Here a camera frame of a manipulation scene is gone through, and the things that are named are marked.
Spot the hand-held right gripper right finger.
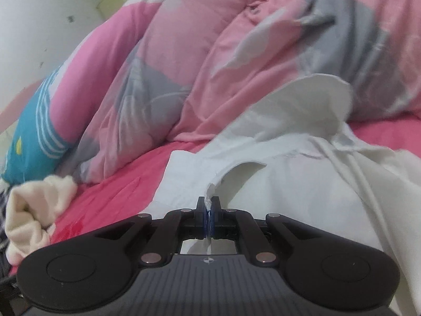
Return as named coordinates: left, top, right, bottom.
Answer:
left=210, top=197, right=339, bottom=266

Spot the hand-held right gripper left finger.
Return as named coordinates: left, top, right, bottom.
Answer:
left=79, top=197, right=208, bottom=266

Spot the black white plaid shirt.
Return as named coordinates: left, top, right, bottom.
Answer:
left=0, top=182, right=10, bottom=251

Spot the pink floral blanket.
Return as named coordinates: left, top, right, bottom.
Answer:
left=10, top=112, right=421, bottom=270

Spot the cream fleece garment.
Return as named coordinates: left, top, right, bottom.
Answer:
left=5, top=174, right=78, bottom=267

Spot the pink grey quilt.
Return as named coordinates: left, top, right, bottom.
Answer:
left=56, top=0, right=421, bottom=185

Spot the blue pink cartoon pillow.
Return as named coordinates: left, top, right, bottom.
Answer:
left=0, top=0, right=158, bottom=185

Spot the pink headboard frame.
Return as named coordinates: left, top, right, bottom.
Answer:
left=0, top=79, right=50, bottom=135

